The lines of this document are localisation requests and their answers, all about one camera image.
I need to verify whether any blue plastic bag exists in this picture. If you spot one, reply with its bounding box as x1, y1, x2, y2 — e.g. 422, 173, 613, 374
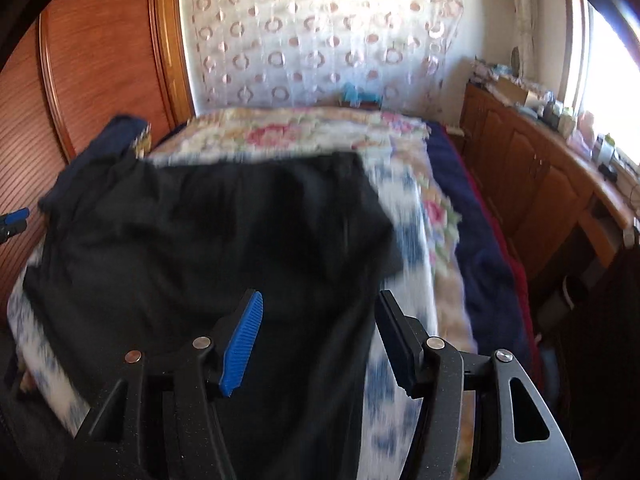
340, 82, 383, 108

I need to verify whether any navy blanket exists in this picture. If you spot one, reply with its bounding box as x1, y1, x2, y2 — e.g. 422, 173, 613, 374
425, 120, 533, 361

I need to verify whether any pile of papers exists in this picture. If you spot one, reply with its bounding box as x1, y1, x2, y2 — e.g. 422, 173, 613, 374
470, 57, 501, 86

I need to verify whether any wooden cabinet counter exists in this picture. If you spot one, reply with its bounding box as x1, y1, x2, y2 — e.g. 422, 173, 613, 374
460, 82, 640, 281

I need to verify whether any green capped bottle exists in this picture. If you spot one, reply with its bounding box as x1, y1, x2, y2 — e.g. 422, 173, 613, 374
595, 135, 618, 163

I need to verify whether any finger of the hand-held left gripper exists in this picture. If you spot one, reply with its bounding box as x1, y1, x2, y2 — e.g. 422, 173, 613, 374
0, 207, 31, 238

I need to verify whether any navy folded garment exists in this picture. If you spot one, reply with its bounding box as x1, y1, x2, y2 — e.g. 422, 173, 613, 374
39, 115, 148, 211

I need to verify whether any floral blanket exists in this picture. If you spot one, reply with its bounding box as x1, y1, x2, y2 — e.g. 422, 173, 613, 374
150, 106, 463, 286

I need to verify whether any wooden framed window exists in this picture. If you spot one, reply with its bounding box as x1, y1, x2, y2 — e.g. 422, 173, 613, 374
570, 0, 640, 171

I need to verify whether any dark waste bin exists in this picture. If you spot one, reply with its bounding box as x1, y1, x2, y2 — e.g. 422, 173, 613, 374
542, 275, 591, 331

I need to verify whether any wooden slatted wardrobe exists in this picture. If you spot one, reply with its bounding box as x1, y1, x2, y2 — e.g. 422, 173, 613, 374
0, 0, 196, 321

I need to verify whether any pale window drape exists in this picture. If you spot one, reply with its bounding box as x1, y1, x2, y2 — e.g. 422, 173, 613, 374
505, 0, 538, 76

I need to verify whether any black printed t-shirt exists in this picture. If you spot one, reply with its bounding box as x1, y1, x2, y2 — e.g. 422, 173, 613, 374
22, 151, 406, 480

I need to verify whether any circle patterned sheer curtain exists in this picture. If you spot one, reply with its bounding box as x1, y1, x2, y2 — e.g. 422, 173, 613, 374
179, 0, 463, 111

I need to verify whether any pink figurine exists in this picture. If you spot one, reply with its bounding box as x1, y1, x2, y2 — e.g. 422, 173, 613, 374
575, 110, 598, 153

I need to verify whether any dark wooden chair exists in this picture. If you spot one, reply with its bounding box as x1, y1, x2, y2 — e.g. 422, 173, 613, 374
575, 245, 640, 461

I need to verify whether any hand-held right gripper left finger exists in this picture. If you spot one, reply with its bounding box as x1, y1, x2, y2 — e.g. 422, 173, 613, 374
60, 289, 264, 480

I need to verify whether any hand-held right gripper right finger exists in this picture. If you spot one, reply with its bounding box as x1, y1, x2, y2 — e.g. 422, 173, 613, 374
375, 290, 583, 480

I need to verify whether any cardboard box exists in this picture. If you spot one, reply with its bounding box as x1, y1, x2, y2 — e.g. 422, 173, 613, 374
492, 77, 531, 106

